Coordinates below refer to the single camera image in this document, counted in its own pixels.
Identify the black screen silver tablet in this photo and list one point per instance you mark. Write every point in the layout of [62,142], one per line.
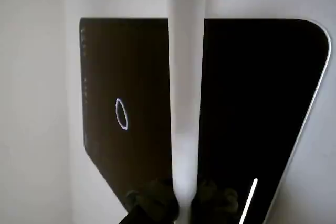
[126,77]

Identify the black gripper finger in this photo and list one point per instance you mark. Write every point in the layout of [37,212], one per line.
[155,203]
[214,205]

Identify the white stylus pencil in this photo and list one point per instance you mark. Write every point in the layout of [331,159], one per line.
[186,77]

